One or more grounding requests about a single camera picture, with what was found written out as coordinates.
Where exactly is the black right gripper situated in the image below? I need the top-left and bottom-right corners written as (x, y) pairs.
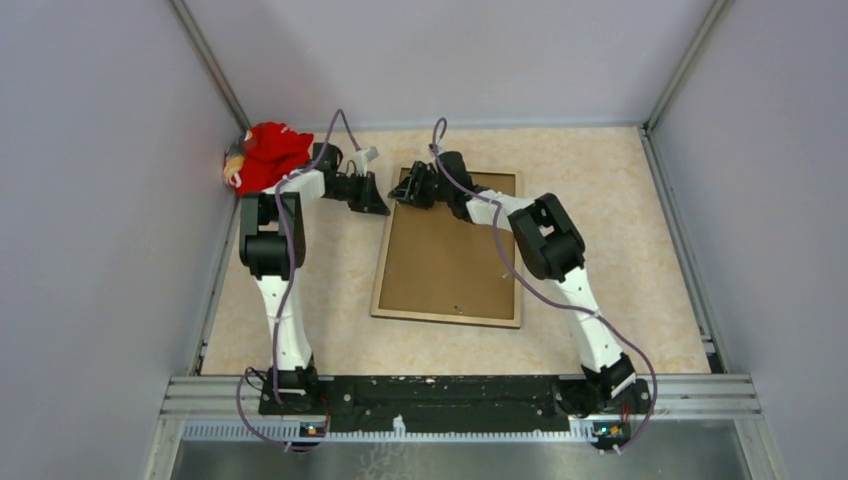
top-left (388, 163), bottom-right (452, 212)

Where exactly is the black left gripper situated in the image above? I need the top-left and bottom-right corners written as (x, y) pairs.
top-left (326, 171), bottom-right (390, 216)

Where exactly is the brown cardboard backing board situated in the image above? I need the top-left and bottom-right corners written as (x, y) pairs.
top-left (377, 173), bottom-right (517, 323)

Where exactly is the wooden picture frame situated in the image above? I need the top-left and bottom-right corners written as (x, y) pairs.
top-left (369, 166), bottom-right (525, 330)

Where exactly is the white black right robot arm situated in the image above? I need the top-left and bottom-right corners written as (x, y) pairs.
top-left (389, 151), bottom-right (656, 415)

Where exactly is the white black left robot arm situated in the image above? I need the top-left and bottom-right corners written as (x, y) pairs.
top-left (238, 143), bottom-right (390, 414)

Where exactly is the red crumpled cloth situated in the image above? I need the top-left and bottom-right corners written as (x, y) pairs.
top-left (222, 122), bottom-right (314, 196)

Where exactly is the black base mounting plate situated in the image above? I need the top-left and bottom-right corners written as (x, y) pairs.
top-left (258, 375), bottom-right (652, 418)

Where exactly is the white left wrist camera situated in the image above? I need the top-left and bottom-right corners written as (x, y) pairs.
top-left (351, 146), bottom-right (379, 175)

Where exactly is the aluminium front rail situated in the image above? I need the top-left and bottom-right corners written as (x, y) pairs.
top-left (145, 374), bottom-right (786, 479)

